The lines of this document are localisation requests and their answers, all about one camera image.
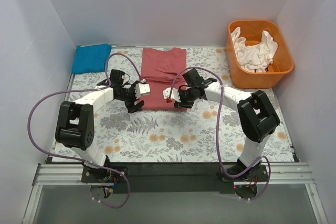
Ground red t shirt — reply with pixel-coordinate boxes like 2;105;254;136
141;48;187;111

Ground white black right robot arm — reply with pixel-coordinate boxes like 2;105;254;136
163;67;280;181

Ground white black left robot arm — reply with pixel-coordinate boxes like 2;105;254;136
55;69;150;182

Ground white t shirts in basket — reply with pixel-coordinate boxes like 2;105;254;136
231;27;278;73

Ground floral table mat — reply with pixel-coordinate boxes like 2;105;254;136
52;47;296;163

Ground folded blue t shirt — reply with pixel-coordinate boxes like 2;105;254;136
71;44;112;74

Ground orange plastic basket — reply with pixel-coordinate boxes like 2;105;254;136
225;19;294;89

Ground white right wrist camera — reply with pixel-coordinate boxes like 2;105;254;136
163;88;181;103

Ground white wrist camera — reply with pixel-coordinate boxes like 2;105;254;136
135;82;151;99
163;88;181;103

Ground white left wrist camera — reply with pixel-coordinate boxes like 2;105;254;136
135;82;151;99

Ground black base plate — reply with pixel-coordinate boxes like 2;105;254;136
81;163;270;195

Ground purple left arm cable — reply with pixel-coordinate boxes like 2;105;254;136
27;52;148;209

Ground aluminium frame rail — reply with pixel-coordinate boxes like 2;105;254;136
33;162;315;186

